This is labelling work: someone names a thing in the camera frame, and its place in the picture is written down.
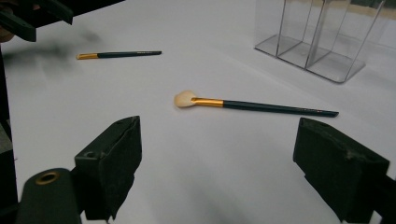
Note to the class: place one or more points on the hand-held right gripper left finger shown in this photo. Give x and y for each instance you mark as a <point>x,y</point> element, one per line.
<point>109,161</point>

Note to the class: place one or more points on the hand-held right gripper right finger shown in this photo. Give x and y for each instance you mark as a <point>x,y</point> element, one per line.
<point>339,168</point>

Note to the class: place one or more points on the small thin makeup brush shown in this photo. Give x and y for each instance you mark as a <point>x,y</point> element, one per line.
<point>124,54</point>

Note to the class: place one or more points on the large cream-head makeup brush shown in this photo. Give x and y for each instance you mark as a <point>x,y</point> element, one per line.
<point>264,106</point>

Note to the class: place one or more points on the clear acrylic organizer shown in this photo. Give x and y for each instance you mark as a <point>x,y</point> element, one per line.
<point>330,67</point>

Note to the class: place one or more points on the white table cover sheet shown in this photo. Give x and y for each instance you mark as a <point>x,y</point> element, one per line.
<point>218,171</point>

